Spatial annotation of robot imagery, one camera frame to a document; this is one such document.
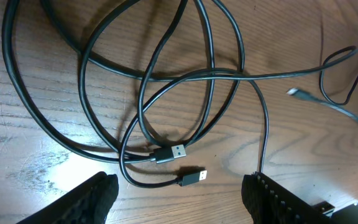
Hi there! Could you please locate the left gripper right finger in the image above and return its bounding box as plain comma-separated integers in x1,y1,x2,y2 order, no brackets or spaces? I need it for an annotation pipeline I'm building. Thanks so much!
241,172,331,224

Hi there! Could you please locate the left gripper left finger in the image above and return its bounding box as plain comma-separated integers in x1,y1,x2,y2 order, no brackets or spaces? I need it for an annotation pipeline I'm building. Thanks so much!
18,171,119,224

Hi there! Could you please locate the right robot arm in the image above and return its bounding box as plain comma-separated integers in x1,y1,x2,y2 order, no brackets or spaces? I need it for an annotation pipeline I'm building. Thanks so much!
312,201,358,224

